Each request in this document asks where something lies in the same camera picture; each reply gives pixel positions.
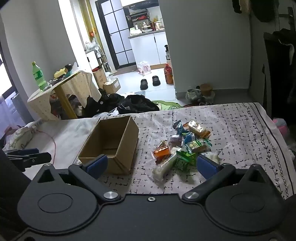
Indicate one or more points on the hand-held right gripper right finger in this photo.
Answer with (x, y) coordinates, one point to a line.
(207, 168)

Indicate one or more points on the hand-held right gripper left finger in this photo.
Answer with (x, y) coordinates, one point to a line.
(97, 165)

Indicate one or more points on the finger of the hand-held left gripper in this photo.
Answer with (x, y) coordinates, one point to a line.
(25, 151)
(34, 159)

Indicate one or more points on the short white snack packet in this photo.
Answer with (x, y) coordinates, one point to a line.
(213, 157)

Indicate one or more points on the green-striped snack packet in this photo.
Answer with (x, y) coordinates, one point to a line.
(196, 146)

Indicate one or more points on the green snack packet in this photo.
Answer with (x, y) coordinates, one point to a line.
(183, 160)

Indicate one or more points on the brown cardboard box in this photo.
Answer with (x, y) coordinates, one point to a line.
(111, 134)

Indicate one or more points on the blue green-edged snack packet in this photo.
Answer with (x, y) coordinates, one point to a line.
(189, 138)

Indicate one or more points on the purple snack packet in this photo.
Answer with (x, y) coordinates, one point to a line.
(175, 140)

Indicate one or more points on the long white snack packet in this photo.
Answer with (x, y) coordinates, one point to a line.
(164, 168)

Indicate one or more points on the small yellow-brown snack packet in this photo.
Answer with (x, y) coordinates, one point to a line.
(163, 143)

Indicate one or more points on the cream cloth bag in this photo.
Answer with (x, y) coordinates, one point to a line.
(18, 139)

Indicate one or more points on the white power strip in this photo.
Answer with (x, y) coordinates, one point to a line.
(34, 124)

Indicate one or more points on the plain white blanket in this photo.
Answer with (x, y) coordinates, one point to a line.
(67, 136)

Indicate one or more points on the black jacket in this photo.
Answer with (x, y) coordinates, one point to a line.
(101, 103)

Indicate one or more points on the yellow wooden table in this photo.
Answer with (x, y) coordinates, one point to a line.
(66, 102)

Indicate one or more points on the green rug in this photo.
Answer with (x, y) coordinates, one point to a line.
(167, 105)

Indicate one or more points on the black bag on floor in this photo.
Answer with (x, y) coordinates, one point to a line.
(138, 104)

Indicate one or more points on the grey plastic bag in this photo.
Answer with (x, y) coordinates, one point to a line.
(193, 93)

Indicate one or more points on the green soda bottle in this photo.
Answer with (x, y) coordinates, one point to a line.
(38, 76)

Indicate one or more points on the brown woven pot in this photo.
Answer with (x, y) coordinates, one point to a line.
(206, 89)

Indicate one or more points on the small table with cloth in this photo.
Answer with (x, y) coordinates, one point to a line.
(78, 87)

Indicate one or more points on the open brown carton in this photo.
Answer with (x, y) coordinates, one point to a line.
(112, 85)

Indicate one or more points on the yellow toy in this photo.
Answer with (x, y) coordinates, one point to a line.
(59, 73)

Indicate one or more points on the pink soft item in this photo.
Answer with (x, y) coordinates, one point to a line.
(281, 125)

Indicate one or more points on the tall brown carton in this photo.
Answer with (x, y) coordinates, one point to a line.
(100, 77)

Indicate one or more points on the dark-haired doll figure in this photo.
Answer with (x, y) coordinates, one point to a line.
(67, 68)

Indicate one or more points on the red orange bag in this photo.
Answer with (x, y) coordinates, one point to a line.
(168, 74)

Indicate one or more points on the white small appliance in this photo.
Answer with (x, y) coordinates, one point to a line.
(93, 59)

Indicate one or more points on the pink plastic bag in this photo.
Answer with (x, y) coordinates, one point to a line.
(144, 67)

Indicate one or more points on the black spray bottle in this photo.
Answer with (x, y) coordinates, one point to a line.
(167, 53)

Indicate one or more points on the dark garment on rack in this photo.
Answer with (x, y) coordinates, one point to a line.
(281, 69)

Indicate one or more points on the white kitchen cabinet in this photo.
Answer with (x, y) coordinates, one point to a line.
(148, 48)

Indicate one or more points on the black framed glass door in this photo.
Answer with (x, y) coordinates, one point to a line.
(113, 32)

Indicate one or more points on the bottles on kitchen counter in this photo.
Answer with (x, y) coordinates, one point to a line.
(143, 24)

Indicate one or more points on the cream hanging garment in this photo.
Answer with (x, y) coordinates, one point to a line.
(244, 4)

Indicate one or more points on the dark hanging clothes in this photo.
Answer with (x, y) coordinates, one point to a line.
(261, 9)

